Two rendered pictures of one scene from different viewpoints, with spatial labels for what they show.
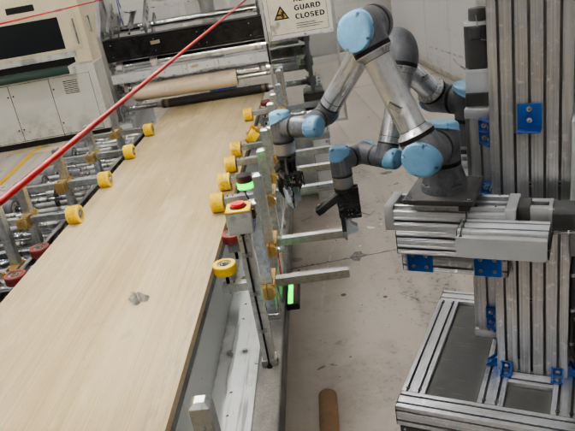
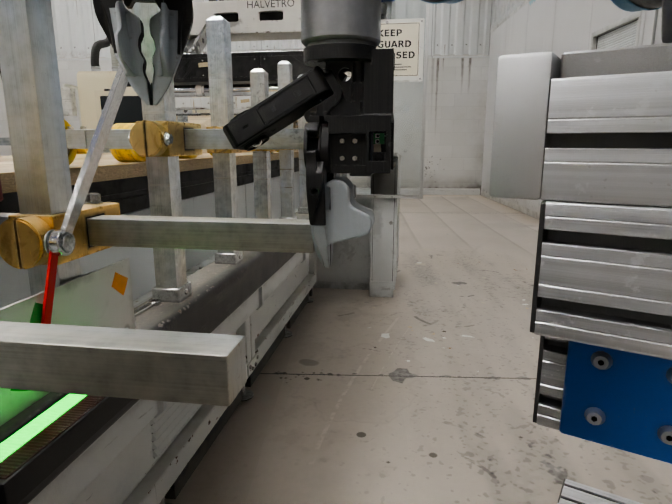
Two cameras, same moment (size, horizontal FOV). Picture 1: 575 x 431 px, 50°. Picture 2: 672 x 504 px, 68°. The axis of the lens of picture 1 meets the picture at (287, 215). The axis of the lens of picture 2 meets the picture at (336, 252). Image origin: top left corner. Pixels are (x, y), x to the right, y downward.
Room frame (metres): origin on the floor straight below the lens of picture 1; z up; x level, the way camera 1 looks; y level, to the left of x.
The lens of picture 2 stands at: (1.59, -0.24, 0.94)
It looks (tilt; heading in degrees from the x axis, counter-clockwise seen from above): 12 degrees down; 3
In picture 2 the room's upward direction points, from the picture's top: straight up
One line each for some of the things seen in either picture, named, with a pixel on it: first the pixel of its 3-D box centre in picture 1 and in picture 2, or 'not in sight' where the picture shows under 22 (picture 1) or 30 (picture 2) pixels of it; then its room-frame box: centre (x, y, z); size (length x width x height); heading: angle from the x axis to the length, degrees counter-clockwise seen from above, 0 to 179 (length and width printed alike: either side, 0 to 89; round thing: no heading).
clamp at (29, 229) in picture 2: (269, 244); (62, 232); (2.11, 0.08, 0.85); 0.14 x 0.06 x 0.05; 175
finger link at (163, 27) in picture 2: (298, 196); (162, 53); (2.09, -0.05, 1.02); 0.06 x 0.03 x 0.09; 15
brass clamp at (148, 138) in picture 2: (269, 195); (168, 139); (2.36, 0.06, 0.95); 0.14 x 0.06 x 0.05; 175
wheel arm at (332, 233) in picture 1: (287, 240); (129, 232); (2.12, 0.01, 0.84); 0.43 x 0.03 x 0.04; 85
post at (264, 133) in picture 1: (273, 180); (223, 148); (2.58, 0.04, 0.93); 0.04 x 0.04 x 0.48; 85
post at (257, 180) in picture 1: (268, 233); (44, 182); (2.08, 0.08, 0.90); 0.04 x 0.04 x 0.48; 85
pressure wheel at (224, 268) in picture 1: (227, 276); not in sight; (1.89, 0.24, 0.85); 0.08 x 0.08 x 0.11
